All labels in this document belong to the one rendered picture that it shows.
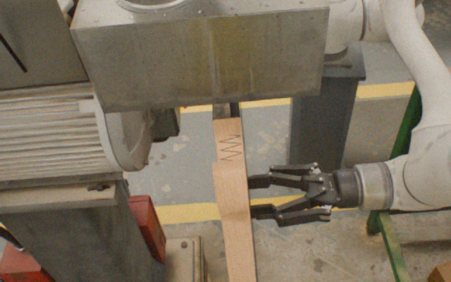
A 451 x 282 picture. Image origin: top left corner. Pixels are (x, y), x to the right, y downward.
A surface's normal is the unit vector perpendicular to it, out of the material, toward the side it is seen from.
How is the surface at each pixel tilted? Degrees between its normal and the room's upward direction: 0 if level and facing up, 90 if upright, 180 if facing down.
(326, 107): 90
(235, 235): 73
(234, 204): 90
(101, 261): 90
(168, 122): 90
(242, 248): 58
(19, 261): 0
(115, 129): 65
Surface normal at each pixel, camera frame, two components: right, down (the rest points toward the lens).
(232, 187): 0.03, 0.52
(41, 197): -0.07, -0.65
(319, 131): -0.08, 0.76
